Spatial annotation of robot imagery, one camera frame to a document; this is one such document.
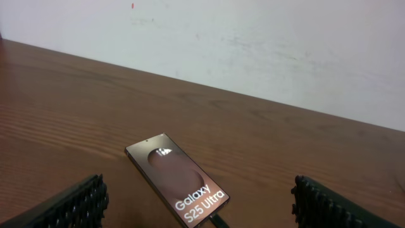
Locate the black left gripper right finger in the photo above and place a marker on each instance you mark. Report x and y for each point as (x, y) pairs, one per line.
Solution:
(318, 206)

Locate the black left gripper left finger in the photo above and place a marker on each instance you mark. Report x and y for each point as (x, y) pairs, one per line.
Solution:
(81, 205)

